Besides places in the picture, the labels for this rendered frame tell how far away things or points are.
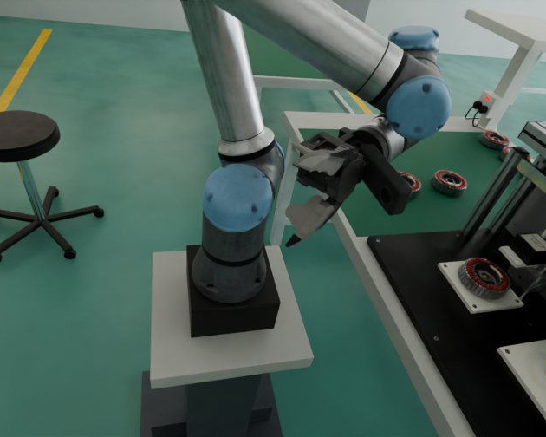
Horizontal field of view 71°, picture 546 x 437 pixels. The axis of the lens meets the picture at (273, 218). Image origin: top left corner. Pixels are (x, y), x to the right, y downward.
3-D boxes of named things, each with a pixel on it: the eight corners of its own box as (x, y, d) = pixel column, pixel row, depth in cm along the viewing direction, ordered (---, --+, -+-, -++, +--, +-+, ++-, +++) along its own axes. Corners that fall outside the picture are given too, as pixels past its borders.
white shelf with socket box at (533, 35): (467, 160, 151) (536, 40, 122) (420, 116, 178) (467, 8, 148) (536, 159, 161) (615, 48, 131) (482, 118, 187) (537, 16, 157)
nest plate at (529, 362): (547, 421, 72) (551, 419, 71) (496, 349, 83) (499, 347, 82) (605, 407, 76) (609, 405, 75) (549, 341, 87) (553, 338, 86)
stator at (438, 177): (427, 175, 138) (432, 166, 135) (458, 180, 138) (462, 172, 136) (435, 193, 129) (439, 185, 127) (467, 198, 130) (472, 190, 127)
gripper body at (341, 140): (292, 184, 60) (340, 153, 66) (334, 211, 56) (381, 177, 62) (296, 142, 55) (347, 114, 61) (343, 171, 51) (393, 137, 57)
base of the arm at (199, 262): (196, 308, 71) (197, 273, 65) (188, 250, 82) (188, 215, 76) (273, 297, 76) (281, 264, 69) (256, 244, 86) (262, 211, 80)
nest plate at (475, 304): (471, 314, 89) (473, 310, 89) (437, 265, 100) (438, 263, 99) (521, 307, 93) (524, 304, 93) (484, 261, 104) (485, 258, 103)
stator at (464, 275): (479, 304, 90) (487, 295, 88) (449, 270, 98) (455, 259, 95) (513, 296, 94) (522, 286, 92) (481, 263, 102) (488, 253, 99)
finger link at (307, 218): (271, 234, 61) (307, 187, 61) (299, 255, 58) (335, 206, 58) (263, 229, 58) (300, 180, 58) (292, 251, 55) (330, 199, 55)
